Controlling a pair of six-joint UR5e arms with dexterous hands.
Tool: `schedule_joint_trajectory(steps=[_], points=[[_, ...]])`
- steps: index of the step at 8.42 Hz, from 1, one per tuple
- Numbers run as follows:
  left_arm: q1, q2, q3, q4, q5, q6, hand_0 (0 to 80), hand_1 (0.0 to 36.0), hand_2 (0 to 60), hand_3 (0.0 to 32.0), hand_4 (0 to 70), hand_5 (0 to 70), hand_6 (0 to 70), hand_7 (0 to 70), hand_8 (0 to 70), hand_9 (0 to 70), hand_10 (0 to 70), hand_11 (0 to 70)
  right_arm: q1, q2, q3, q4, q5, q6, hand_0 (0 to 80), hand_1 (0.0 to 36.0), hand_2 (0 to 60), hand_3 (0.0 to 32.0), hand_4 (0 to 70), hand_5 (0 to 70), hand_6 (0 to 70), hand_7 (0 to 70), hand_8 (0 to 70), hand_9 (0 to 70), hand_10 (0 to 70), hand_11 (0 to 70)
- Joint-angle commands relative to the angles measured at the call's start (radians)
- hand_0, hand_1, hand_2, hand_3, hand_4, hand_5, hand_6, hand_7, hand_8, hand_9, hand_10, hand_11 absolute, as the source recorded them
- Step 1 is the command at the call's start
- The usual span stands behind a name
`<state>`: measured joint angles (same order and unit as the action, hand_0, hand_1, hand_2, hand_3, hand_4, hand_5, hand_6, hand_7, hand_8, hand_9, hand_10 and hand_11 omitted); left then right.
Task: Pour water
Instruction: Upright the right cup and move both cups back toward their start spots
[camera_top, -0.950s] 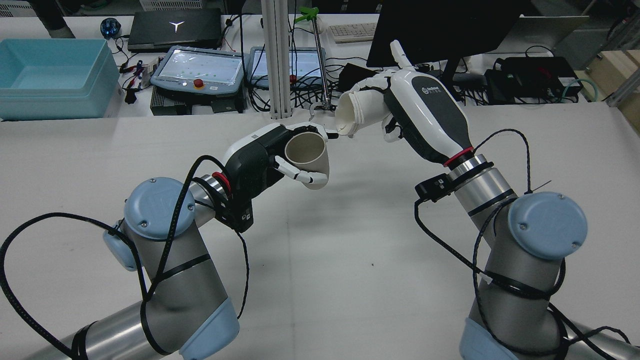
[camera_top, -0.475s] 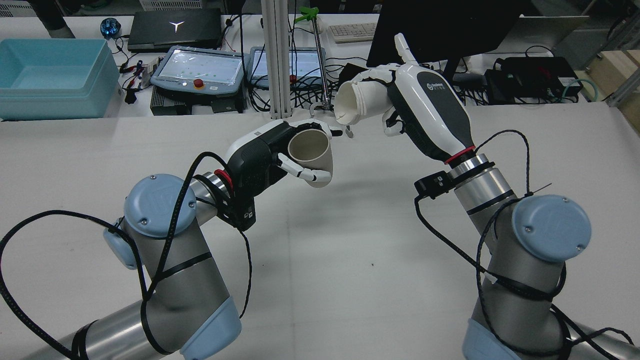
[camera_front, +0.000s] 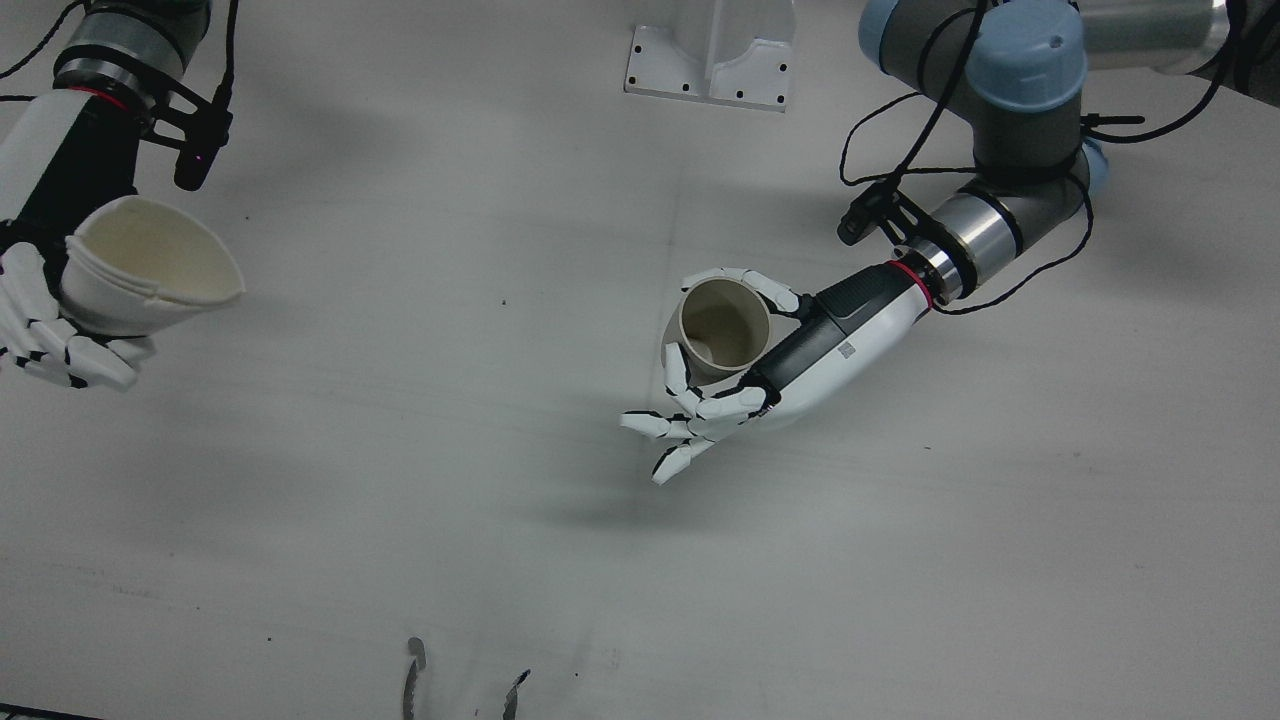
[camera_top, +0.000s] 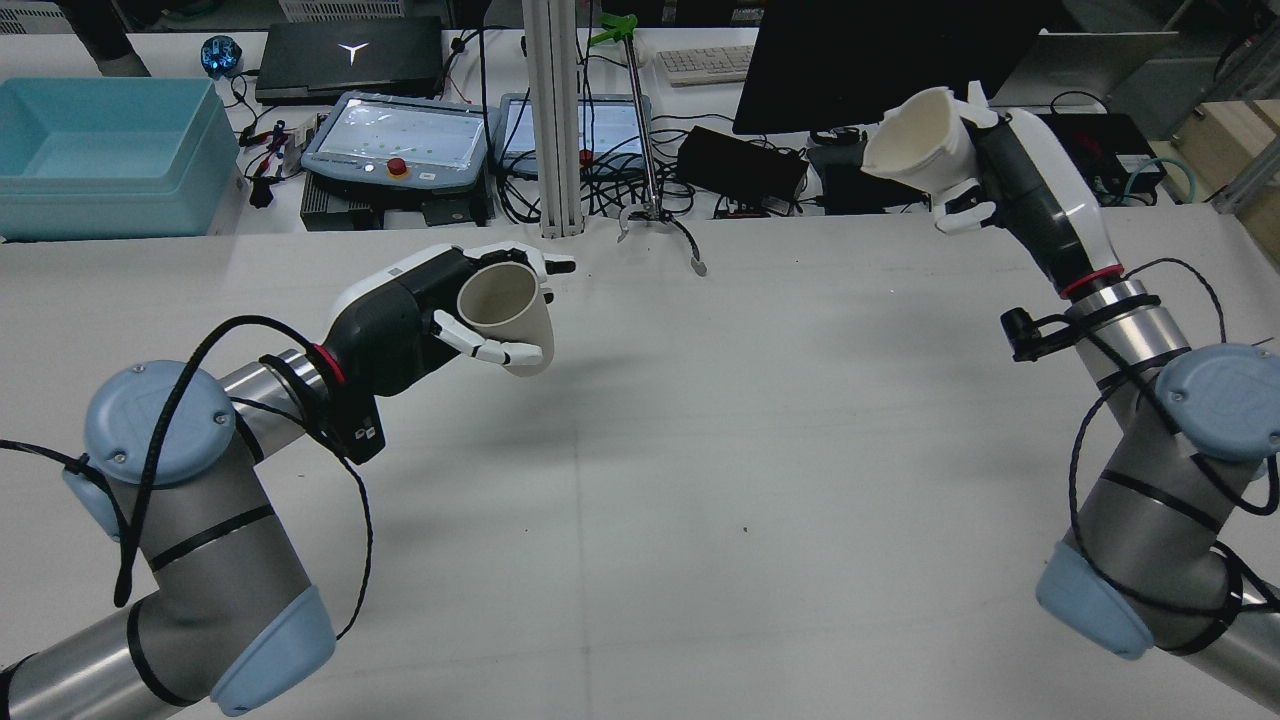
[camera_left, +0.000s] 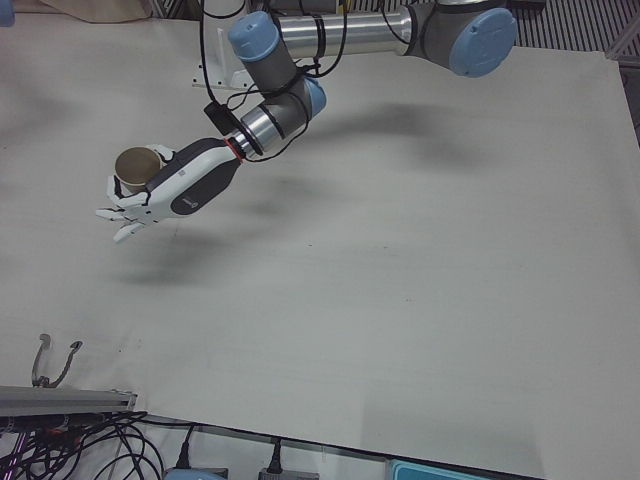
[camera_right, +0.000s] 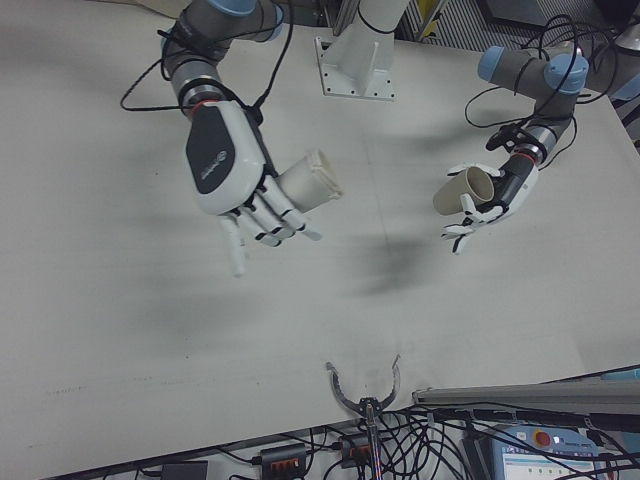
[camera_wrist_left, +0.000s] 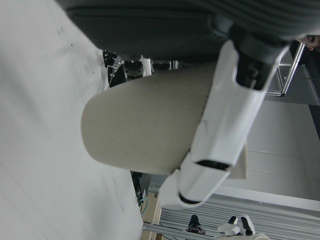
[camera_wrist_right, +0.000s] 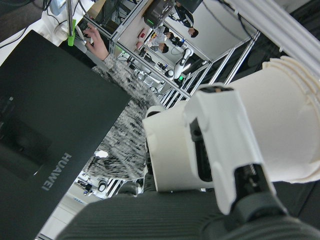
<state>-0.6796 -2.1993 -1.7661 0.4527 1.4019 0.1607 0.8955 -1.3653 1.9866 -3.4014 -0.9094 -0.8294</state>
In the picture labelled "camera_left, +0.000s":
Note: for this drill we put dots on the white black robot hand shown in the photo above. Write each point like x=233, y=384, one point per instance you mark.
x=195, y=175

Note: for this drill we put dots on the beige paper cup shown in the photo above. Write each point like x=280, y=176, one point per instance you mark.
x=135, y=165

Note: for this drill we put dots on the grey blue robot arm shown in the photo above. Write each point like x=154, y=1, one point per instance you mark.
x=350, y=35
x=4, y=11

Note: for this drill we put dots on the beige cloth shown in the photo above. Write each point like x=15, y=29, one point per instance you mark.
x=95, y=9

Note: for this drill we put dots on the grey metal clamp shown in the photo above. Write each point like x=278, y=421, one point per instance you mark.
x=39, y=367

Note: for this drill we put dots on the blue grey power adapter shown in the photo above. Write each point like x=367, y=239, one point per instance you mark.
x=195, y=474

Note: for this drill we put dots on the light blue plastic box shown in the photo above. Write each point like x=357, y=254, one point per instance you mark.
x=465, y=471

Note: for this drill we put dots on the black ribbed mat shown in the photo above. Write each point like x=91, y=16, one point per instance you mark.
x=575, y=25

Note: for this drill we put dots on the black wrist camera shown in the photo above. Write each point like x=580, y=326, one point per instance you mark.
x=219, y=118

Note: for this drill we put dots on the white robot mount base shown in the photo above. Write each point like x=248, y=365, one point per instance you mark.
x=226, y=75

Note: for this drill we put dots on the yellow black striped post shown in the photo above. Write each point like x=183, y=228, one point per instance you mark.
x=343, y=6

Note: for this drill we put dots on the grey aluminium rail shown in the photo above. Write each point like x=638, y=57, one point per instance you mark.
x=60, y=399

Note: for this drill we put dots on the silver slotted frame bar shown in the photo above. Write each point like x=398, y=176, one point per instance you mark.
x=625, y=45

